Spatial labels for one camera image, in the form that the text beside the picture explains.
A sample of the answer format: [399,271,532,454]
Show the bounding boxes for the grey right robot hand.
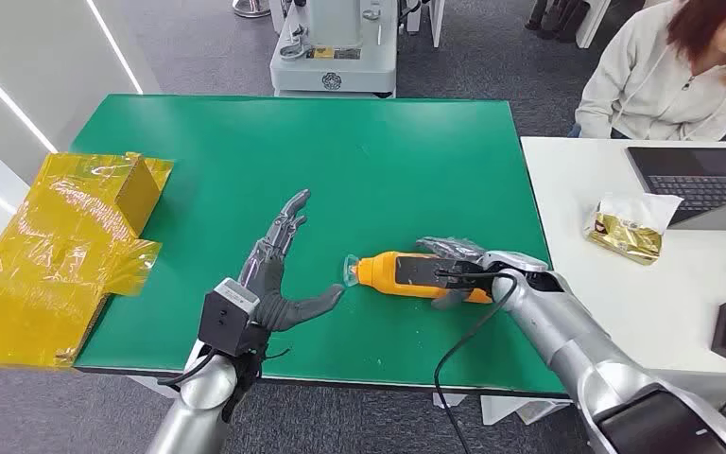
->
[416,236,549,312]

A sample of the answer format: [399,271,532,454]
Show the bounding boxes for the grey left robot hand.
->
[236,189,346,333]

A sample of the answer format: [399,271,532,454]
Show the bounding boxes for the orange drink bottle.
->
[342,250,494,306]

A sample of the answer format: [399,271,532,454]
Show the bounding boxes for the gold snack packet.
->
[583,192,684,267]

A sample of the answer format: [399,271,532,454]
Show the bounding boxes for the white table foot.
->
[431,391,466,410]
[128,375,181,400]
[480,394,572,428]

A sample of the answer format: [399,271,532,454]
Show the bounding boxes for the dark grey laptop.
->
[626,146,726,232]

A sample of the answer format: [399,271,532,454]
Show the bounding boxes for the yellow taped cardboard box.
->
[0,151,175,371]

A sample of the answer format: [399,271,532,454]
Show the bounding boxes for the person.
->
[568,0,726,142]

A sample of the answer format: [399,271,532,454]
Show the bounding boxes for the black shoes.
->
[524,0,592,44]

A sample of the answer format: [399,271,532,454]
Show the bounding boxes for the chrome chair base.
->
[232,0,272,20]

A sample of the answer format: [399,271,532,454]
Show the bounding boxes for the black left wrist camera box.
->
[198,278,262,359]

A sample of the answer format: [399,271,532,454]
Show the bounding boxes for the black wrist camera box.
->
[394,253,466,293]
[198,278,262,359]

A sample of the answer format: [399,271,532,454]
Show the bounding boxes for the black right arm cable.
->
[433,272,519,454]

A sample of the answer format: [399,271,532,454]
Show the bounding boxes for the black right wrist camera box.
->
[394,253,466,293]

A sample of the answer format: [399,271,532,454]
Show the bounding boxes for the white wall light strip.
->
[84,0,145,96]
[0,44,59,155]

